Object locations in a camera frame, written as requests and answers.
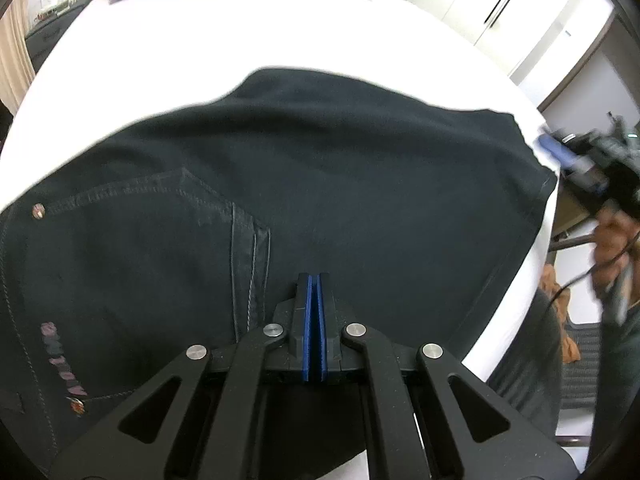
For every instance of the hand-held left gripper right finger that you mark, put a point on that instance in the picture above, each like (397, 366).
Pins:
(321, 330)

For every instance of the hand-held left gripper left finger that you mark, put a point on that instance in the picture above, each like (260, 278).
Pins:
(306, 330)

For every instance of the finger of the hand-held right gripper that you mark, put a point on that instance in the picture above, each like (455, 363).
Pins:
(560, 152)

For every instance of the black pants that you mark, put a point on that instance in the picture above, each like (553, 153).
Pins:
(360, 170)

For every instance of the person's right forearm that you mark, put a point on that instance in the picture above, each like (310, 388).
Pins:
(617, 375)

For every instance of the person's right hand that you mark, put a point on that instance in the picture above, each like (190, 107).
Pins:
(612, 242)

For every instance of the white wardrobe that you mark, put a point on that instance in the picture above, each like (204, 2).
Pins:
(495, 15)

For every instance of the orange cloth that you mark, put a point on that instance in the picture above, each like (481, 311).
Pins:
(557, 305)

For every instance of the grey mesh chair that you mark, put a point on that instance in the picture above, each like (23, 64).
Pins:
(580, 365)

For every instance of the person's dark grey clothing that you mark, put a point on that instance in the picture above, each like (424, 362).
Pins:
(525, 370)

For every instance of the white bed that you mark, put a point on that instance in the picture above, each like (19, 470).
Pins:
(300, 30)

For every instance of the dark cabinet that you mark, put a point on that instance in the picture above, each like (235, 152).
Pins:
(55, 25)

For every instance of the beige curtain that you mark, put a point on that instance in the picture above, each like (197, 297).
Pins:
(12, 55)

